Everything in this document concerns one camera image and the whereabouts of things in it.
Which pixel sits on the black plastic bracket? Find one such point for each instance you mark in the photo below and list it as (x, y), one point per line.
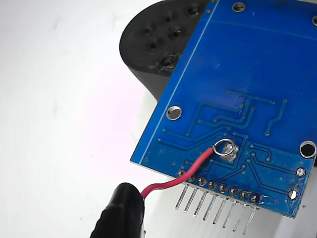
(153, 37)

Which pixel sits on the blue printed circuit board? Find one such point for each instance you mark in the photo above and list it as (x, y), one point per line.
(237, 86)

